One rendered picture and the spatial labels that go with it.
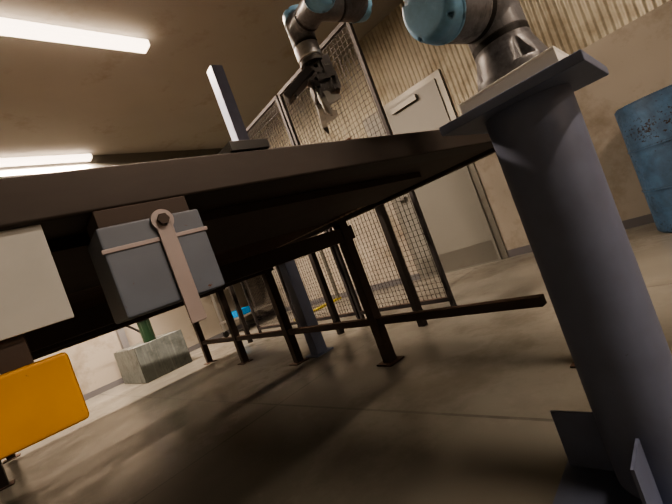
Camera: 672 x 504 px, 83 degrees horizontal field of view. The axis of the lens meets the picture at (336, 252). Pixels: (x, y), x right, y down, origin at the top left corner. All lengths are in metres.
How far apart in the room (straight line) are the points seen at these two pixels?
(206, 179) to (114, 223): 0.15
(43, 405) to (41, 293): 0.13
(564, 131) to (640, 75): 3.31
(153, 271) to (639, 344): 0.86
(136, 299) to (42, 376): 0.12
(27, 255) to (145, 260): 0.12
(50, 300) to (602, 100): 4.07
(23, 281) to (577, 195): 0.88
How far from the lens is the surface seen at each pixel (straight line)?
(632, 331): 0.93
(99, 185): 0.60
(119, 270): 0.55
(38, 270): 0.57
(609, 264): 0.89
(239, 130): 3.20
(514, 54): 0.91
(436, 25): 0.84
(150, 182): 0.61
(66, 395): 0.54
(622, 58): 4.20
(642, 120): 3.46
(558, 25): 4.35
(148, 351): 5.48
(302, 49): 1.24
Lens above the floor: 0.70
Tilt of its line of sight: level
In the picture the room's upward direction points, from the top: 20 degrees counter-clockwise
